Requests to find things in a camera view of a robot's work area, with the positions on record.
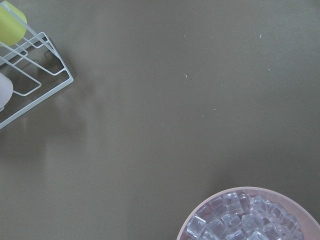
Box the pink bowl of ice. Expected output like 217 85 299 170
177 187 320 240

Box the yellow cup in rack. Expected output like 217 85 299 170
0 5 27 46

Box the pink cup in rack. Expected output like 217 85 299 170
0 73 14 111

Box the white wire cup rack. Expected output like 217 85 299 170
0 0 74 130

